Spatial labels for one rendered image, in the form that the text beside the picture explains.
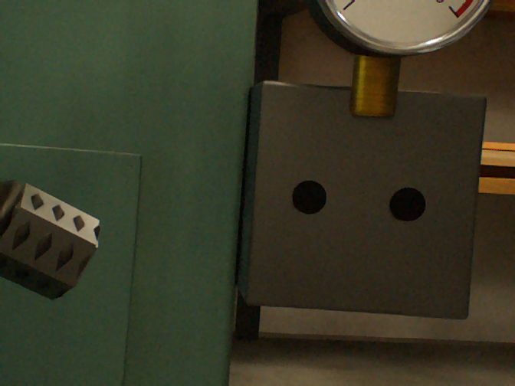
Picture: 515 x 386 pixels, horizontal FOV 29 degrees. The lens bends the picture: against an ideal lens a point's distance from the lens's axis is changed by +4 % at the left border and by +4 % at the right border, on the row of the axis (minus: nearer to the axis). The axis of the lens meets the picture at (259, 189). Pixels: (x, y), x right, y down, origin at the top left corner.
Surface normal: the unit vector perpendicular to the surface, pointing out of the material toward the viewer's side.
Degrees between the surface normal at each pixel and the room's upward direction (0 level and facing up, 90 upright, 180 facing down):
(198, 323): 90
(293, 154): 90
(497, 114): 90
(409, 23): 90
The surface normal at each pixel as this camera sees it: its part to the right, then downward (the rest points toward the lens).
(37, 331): 0.10, 0.06
